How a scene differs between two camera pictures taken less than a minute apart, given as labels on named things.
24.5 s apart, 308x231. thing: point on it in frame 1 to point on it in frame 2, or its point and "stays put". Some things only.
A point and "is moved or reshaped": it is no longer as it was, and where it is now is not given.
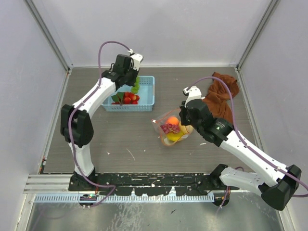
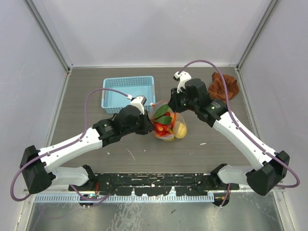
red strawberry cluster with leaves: x=125 y=98 to x=162 y=121
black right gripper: x=184 y=121 to x=173 y=103
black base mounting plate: x=157 y=184 stays put
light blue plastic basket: x=147 y=97 stays put
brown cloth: x=218 y=98 stays put
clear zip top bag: x=170 y=129 is moved or reshaped
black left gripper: x=135 y=72 to x=147 y=125
